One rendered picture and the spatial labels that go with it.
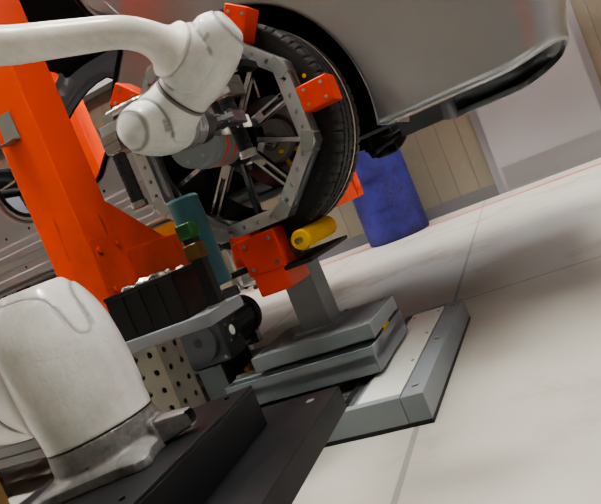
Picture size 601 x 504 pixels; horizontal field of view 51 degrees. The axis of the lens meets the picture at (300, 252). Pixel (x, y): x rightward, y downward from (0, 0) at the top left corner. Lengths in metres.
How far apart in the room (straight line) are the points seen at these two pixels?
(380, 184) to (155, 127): 4.70
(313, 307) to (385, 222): 3.92
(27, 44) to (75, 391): 0.54
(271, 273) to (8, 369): 1.00
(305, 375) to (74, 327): 1.08
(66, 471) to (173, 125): 0.61
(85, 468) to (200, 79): 0.65
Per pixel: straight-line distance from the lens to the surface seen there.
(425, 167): 6.48
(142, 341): 1.56
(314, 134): 1.68
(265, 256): 1.76
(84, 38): 1.11
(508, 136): 6.37
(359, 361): 1.79
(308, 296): 1.92
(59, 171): 2.02
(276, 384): 1.90
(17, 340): 0.88
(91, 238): 2.00
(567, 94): 6.40
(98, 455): 0.88
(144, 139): 1.16
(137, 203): 1.67
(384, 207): 5.78
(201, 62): 1.14
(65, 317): 0.88
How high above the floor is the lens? 0.59
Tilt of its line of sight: 3 degrees down
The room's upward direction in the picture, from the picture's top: 22 degrees counter-clockwise
